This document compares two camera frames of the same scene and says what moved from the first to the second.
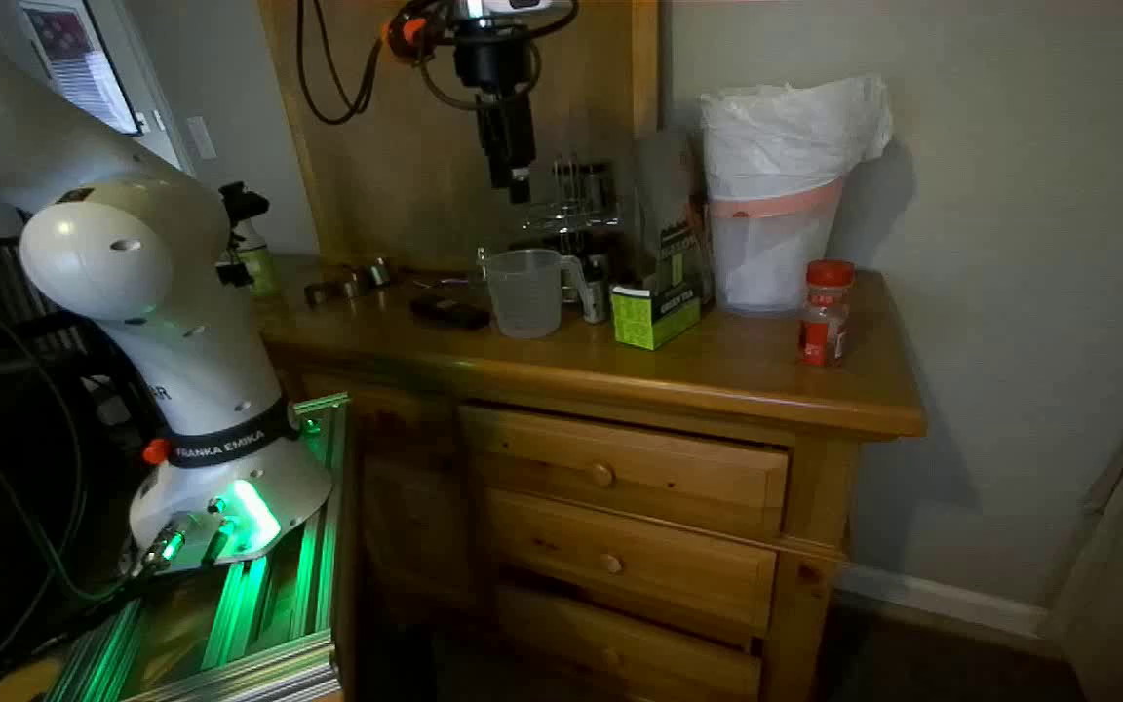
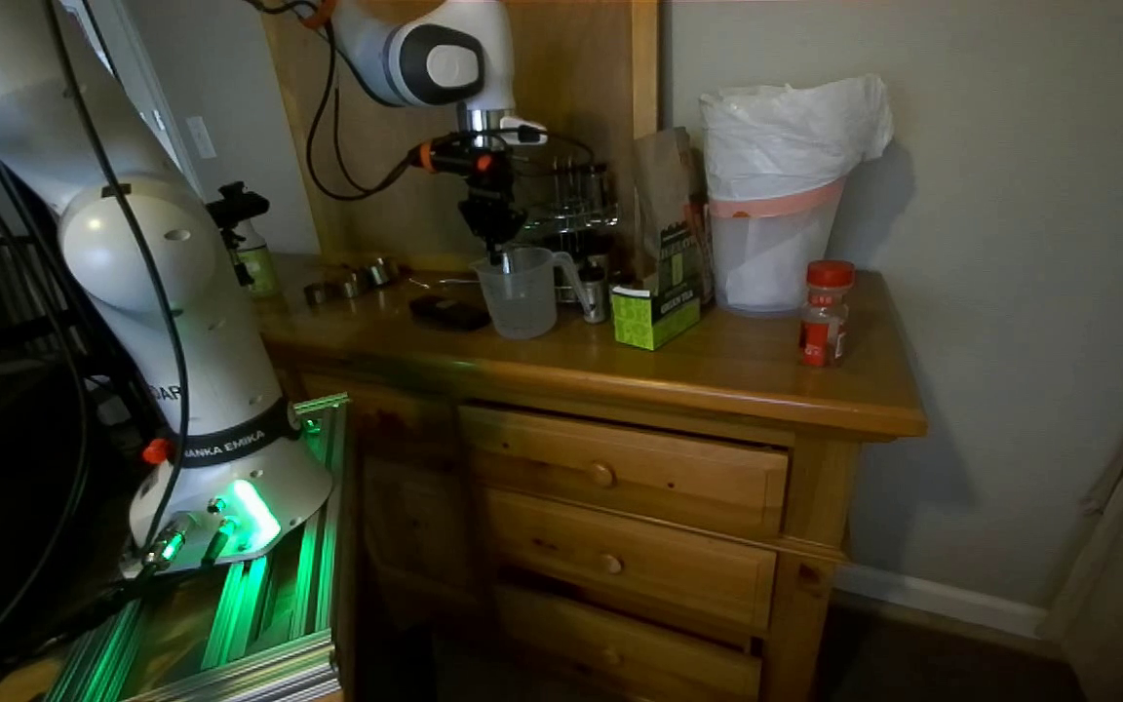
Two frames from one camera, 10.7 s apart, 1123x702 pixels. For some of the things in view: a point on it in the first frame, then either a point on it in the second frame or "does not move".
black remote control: (450, 315) does not move
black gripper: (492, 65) to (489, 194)
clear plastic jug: (531, 288) does not move
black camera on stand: (239, 207) does not move
